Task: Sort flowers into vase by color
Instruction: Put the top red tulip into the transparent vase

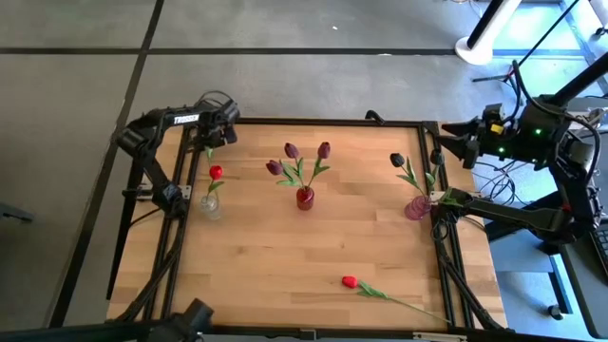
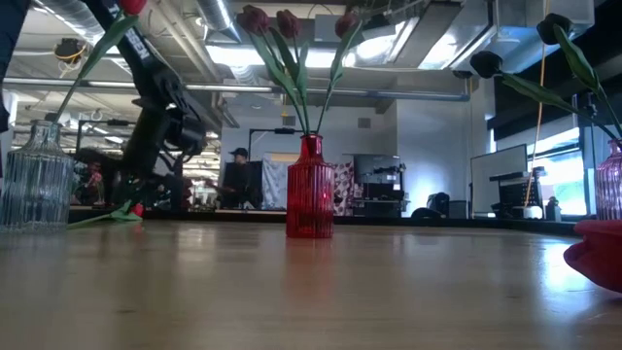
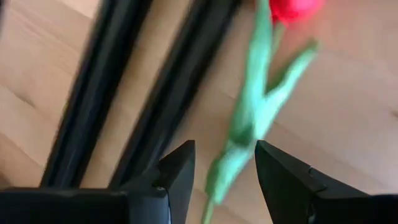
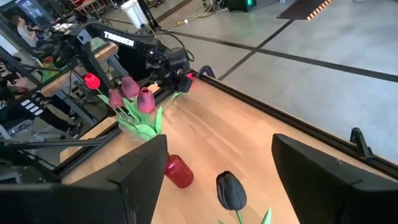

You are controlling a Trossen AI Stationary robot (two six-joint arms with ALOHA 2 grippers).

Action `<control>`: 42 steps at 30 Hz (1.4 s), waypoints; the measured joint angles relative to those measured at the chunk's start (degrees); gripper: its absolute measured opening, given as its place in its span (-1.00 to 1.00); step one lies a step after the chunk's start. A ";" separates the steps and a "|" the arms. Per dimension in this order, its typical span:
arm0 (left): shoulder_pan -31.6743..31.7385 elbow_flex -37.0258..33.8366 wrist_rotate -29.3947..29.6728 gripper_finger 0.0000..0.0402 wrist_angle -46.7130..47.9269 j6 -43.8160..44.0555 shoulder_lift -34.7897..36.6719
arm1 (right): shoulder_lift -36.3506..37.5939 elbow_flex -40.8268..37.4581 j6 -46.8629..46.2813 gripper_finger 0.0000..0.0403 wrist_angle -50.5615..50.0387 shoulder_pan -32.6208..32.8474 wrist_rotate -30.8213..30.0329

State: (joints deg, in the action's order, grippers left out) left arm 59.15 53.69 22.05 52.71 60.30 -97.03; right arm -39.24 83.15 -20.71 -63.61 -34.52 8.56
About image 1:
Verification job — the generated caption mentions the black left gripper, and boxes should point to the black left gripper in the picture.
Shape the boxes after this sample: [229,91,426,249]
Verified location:
[193,96,241,146]

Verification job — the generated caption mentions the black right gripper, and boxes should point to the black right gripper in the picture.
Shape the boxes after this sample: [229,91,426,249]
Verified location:
[435,103,522,171]

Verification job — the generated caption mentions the bright red artificial tulip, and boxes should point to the bright red artificial tulip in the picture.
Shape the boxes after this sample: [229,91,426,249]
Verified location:
[206,163,226,203]
[341,275,451,324]

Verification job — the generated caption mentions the clear ribbed glass vase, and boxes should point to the clear ribbed glass vase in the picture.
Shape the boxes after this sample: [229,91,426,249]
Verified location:
[198,192,223,222]

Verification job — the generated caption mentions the pink ribbed glass vase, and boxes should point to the pink ribbed glass vase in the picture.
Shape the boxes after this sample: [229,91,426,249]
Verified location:
[403,193,434,222]

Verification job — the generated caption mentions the red ribbed glass vase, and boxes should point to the red ribbed glass vase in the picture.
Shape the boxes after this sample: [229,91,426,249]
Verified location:
[295,185,316,212]

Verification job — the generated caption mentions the black tripod stand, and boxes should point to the black tripod stand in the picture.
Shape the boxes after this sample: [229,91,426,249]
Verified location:
[471,0,583,86]

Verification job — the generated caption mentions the black pole white base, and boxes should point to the black pole white base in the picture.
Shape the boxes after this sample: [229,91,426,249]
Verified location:
[454,0,517,67]

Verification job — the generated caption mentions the thick black pole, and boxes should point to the thick black pole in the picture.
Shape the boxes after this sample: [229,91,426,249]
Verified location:
[550,56,608,108]

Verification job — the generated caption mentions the black side panel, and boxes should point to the black side panel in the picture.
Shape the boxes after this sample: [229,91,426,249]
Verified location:
[104,156,143,301]

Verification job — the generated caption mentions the black keyboard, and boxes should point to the black keyboard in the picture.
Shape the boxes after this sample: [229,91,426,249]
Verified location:
[591,227,608,281]

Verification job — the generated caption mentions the white stand leg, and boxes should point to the white stand leg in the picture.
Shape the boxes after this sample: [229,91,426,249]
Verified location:
[587,0,608,38]

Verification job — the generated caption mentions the dark grey desk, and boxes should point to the dark grey desk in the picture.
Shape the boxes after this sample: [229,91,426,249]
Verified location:
[484,94,608,339]

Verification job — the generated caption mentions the black bulky object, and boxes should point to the black bulky object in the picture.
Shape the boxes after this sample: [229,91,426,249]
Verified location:
[146,297,216,342]

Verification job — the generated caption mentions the dark grey floor object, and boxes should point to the dark grey floor object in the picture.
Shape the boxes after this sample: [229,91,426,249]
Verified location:
[0,201,35,224]

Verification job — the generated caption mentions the black overhead beam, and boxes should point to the black overhead beam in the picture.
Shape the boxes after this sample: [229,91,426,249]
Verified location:
[0,321,608,342]

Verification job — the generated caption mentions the black aluminium table frame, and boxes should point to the black aluminium table frame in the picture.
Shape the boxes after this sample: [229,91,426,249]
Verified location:
[106,104,507,333]

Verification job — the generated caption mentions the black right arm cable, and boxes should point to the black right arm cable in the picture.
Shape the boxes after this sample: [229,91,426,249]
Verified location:
[510,59,541,113]

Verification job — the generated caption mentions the silver metal bracket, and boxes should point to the silver metal bracket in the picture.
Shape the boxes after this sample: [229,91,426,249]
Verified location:
[411,331,469,342]

